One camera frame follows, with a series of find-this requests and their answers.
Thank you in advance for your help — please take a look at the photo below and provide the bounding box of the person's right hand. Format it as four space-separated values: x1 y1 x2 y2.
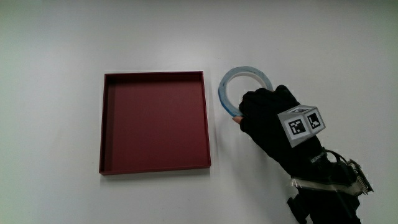
232 84 374 196

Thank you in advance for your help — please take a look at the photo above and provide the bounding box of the blue tape roll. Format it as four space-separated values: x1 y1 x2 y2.
218 66 274 118

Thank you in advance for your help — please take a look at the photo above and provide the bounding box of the person's right forearm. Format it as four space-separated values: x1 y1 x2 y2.
286 183 363 224

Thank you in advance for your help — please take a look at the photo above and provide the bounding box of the dark red square tray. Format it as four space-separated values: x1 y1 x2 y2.
98 70 212 176

